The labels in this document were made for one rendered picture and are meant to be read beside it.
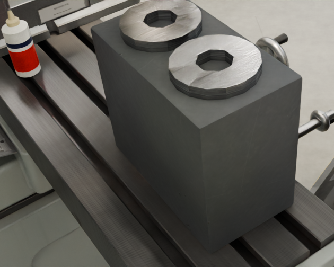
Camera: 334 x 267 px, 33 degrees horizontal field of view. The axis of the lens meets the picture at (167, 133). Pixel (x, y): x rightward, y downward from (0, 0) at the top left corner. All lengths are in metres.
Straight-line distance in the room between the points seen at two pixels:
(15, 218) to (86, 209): 0.35
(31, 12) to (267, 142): 0.55
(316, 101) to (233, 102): 1.75
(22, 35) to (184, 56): 0.39
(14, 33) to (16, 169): 0.22
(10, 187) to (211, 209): 0.48
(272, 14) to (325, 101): 0.67
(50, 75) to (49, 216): 0.27
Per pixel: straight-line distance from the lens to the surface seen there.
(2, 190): 0.98
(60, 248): 1.14
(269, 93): 0.54
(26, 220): 1.04
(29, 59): 0.92
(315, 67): 2.45
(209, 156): 0.53
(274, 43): 1.37
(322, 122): 1.41
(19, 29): 0.90
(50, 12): 1.02
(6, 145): 0.94
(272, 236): 0.66
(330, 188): 1.13
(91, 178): 0.74
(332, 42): 2.60
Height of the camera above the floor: 1.44
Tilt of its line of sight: 42 degrees down
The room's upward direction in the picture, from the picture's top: 8 degrees counter-clockwise
